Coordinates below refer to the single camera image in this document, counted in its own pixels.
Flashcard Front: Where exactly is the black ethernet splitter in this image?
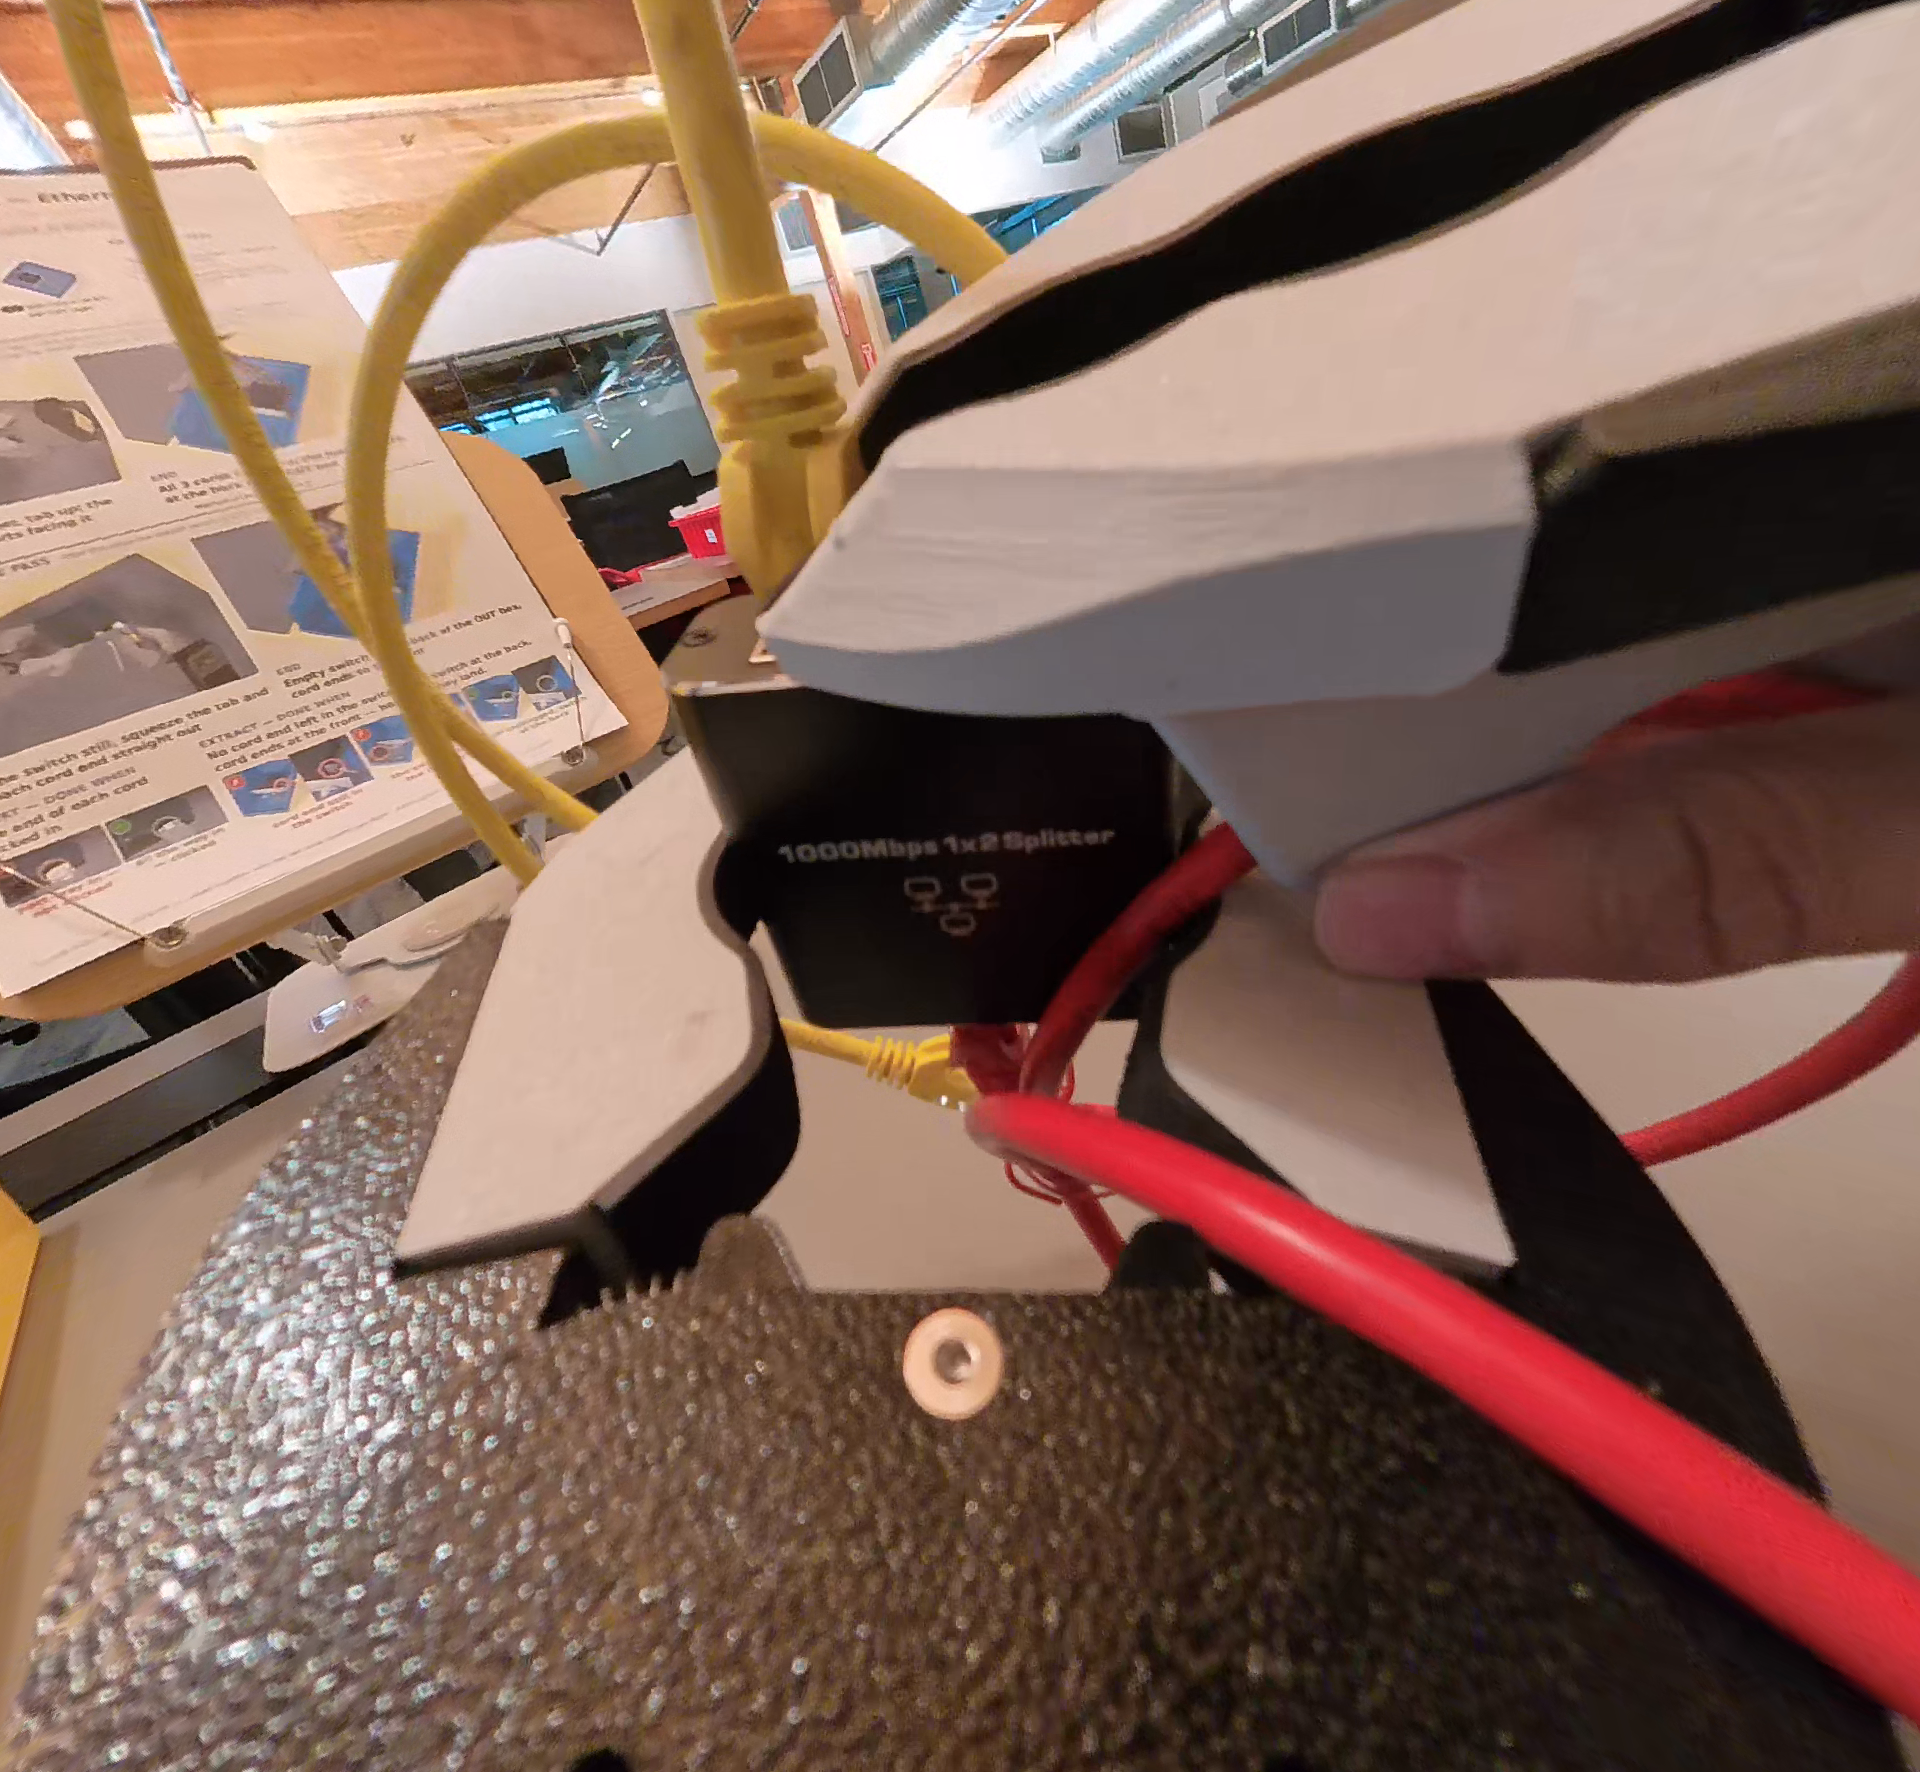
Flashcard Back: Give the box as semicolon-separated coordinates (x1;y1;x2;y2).
668;608;1202;1031

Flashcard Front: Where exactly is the yellow ethernet cable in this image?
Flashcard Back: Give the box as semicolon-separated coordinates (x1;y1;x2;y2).
8;0;1006;1105

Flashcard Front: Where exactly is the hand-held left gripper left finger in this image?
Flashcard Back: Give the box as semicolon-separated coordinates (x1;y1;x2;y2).
392;749;803;1332

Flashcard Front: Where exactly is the instruction sheet on clipboard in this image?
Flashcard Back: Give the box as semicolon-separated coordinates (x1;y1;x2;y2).
0;159;674;1073

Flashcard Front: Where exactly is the person's right hand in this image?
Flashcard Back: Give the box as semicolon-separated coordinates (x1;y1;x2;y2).
1313;685;1920;985

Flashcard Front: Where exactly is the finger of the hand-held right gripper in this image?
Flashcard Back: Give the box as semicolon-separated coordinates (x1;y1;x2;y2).
855;0;1920;467
757;3;1920;892

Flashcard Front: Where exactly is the wooden work table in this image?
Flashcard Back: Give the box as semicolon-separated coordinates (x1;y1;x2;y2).
598;556;749;633

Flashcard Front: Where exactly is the yellow plastic bin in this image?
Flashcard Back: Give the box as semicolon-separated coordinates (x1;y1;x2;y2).
0;1184;42;1414

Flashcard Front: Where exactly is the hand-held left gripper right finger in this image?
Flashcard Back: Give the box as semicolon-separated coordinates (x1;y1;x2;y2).
1116;880;1518;1278

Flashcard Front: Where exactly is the red ethernet cable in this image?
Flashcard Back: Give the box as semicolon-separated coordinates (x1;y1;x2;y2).
954;669;1920;1722

